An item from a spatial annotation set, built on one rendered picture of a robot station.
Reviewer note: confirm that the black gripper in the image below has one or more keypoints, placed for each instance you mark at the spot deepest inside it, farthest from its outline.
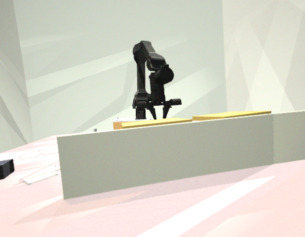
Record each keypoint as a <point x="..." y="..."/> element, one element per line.
<point x="157" y="95"/>

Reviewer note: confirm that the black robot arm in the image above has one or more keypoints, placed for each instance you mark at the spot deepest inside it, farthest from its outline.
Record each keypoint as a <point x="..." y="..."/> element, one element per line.
<point x="144" y="52"/>

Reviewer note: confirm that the pale grey flat panel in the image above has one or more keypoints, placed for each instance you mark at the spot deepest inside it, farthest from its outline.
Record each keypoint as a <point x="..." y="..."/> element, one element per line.
<point x="104" y="161"/>

